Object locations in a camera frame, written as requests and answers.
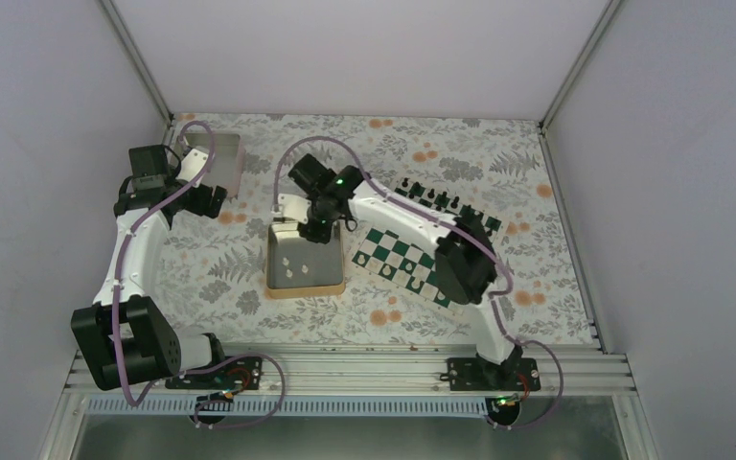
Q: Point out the floral table cloth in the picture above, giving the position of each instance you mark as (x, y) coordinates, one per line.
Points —
(211, 276)

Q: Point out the green white chess board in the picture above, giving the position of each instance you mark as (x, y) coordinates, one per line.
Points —
(379, 244)

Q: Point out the yellow rimmed metal tray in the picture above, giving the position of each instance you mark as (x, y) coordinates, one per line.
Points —
(297, 268)

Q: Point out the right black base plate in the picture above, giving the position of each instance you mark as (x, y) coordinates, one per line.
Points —
(466, 374)

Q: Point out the pink rimmed metal tray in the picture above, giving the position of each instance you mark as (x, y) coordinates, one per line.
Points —
(226, 168)

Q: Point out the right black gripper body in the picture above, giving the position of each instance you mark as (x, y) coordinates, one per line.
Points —
(323, 233)

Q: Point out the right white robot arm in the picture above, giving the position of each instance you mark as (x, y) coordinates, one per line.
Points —
(467, 270)

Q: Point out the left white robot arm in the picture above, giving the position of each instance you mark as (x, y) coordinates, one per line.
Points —
(123, 337)

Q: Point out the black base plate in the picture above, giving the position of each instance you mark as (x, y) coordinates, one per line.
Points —
(242, 374)
(466, 374)

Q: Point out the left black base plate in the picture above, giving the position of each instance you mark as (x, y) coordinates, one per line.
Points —
(242, 374)

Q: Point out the aluminium mounting rail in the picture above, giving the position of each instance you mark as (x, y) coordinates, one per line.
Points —
(414, 370)

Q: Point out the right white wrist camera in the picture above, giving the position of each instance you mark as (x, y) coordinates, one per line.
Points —
(292, 207)

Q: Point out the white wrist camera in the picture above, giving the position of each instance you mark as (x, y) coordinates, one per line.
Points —
(193, 162)
(292, 207)

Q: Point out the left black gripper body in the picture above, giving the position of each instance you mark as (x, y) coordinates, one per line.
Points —
(200, 207)

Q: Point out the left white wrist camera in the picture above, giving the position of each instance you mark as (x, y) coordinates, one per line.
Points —
(193, 162)

